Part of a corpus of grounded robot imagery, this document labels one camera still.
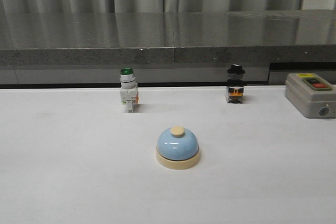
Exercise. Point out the blue cream call bell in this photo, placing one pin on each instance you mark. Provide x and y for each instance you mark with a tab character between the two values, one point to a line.
177	148

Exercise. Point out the grey stone counter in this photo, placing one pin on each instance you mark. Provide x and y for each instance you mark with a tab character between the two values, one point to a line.
165	49

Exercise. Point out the grey push button box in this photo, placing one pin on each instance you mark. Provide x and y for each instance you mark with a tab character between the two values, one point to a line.
313	96

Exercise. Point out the green push button switch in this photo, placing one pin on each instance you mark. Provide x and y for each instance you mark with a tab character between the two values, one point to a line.
129	89

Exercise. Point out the black rotary selector switch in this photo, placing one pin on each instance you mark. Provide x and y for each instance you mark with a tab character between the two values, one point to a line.
235	85

